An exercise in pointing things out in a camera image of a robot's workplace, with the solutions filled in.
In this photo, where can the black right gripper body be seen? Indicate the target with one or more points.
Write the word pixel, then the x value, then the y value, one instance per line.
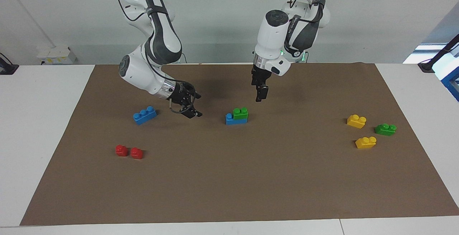
pixel 181 95

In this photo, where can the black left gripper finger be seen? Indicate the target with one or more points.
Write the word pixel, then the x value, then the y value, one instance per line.
pixel 258 93
pixel 265 92

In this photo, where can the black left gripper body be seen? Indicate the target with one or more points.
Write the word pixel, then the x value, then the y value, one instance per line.
pixel 260 79

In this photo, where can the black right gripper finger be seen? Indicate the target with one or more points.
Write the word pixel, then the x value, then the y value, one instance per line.
pixel 192 113
pixel 196 96

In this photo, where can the green two-stud toy block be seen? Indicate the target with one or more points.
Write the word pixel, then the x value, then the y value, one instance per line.
pixel 384 130
pixel 240 115

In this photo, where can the blue three-stud toy block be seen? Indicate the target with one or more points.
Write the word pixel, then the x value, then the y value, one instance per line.
pixel 230 120
pixel 143 117

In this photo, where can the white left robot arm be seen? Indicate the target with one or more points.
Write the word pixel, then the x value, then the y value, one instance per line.
pixel 272 38

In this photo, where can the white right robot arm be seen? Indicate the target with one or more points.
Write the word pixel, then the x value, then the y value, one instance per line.
pixel 140 73

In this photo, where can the red toy block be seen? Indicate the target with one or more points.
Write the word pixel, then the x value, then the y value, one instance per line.
pixel 136 153
pixel 121 151

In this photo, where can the yellow two-stud toy block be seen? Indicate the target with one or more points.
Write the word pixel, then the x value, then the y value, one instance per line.
pixel 355 122
pixel 365 143

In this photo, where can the brown table mat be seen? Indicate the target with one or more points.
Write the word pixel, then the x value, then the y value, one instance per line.
pixel 229 177

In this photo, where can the white power strip box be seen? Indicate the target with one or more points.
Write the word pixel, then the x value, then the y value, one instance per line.
pixel 53 55

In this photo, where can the black table clamp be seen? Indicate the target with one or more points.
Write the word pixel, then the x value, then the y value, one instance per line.
pixel 7 68

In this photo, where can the blue and white frame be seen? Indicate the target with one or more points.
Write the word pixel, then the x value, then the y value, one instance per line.
pixel 450 79

